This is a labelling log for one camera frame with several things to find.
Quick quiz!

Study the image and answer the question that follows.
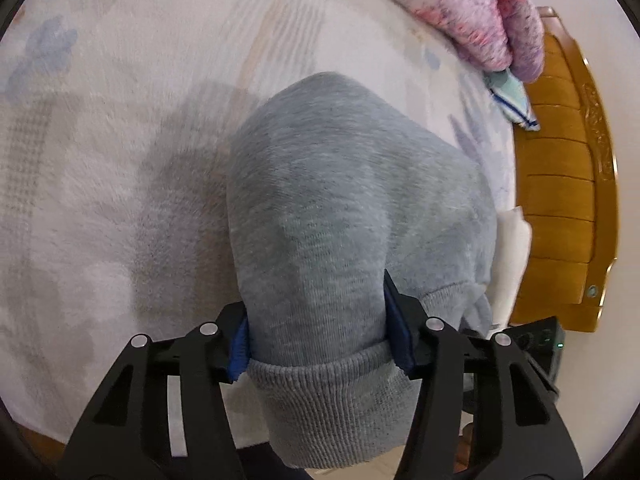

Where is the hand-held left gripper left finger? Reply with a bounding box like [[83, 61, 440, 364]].
[[57, 302, 251, 480]]

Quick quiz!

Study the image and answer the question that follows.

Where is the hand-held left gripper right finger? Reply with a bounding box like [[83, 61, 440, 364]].
[[382, 269, 583, 480]]

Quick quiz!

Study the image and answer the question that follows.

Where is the grey zip hoodie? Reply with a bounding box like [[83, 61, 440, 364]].
[[225, 72, 498, 471]]

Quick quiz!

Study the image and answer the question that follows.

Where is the white folded cloth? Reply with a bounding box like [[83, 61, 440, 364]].
[[487, 205, 533, 328]]

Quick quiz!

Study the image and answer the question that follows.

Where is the wooden bed headboard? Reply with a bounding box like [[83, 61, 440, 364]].
[[507, 6, 621, 333]]

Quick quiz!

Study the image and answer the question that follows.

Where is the floral bed sheet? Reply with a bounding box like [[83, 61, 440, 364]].
[[0, 0, 531, 456]]

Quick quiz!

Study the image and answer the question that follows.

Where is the light green pillow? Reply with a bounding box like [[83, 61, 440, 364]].
[[482, 67, 541, 132]]

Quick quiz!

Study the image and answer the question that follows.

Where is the purple floral quilt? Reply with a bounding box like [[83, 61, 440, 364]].
[[347, 0, 546, 83]]

